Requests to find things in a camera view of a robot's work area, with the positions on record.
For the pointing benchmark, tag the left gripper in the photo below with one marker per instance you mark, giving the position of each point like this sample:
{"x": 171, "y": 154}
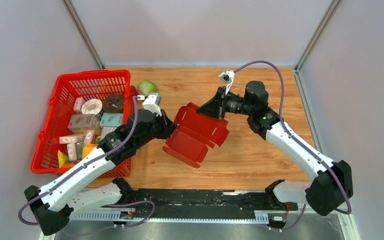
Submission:
{"x": 168, "y": 126}

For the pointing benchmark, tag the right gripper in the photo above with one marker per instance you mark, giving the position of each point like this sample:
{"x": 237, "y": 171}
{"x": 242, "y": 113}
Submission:
{"x": 213, "y": 107}

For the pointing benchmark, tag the red paper box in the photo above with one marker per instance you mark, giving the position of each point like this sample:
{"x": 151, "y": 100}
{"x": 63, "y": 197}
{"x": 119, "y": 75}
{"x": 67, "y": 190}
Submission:
{"x": 194, "y": 135}

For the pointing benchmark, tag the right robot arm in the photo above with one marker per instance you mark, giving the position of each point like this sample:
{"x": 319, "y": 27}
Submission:
{"x": 330, "y": 182}

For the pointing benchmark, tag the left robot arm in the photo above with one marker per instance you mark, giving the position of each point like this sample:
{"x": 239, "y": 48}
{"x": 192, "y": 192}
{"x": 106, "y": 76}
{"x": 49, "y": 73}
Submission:
{"x": 53, "y": 205}

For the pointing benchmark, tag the teal box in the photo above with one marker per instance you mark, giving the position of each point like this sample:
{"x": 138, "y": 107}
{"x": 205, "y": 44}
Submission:
{"x": 111, "y": 120}

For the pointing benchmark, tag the pink box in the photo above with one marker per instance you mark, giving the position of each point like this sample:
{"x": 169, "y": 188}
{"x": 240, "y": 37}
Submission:
{"x": 83, "y": 121}

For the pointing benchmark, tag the green cabbage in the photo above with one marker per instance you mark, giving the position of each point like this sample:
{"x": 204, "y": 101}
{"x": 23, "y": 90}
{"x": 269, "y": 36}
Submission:
{"x": 146, "y": 88}

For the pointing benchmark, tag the red pepper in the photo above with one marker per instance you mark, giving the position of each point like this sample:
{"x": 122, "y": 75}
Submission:
{"x": 133, "y": 91}

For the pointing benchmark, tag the brown round cake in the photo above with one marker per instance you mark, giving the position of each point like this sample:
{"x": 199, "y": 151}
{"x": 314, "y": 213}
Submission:
{"x": 114, "y": 103}

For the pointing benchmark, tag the pink tape roll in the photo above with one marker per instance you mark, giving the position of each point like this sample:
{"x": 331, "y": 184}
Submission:
{"x": 93, "y": 106}

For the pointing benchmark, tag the red plastic basket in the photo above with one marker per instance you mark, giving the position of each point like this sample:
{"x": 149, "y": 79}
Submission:
{"x": 92, "y": 84}

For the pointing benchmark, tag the orange yellow snack bag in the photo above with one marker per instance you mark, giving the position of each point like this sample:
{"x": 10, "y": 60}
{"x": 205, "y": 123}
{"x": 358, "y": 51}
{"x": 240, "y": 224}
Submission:
{"x": 63, "y": 160}

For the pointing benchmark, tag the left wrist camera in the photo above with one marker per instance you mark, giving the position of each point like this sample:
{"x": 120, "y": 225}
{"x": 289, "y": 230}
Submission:
{"x": 151, "y": 102}

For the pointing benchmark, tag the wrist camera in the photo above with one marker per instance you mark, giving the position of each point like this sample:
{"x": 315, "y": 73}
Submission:
{"x": 151, "y": 102}
{"x": 228, "y": 78}

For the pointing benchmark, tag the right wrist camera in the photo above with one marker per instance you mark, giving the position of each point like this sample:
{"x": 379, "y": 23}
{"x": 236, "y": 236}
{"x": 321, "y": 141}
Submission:
{"x": 228, "y": 78}

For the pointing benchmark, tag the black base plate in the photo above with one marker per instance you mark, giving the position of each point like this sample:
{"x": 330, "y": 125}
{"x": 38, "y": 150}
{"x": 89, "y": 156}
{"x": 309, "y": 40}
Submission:
{"x": 203, "y": 204}

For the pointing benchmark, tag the aluminium frame rail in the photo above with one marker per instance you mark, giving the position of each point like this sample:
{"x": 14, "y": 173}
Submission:
{"x": 120, "y": 215}

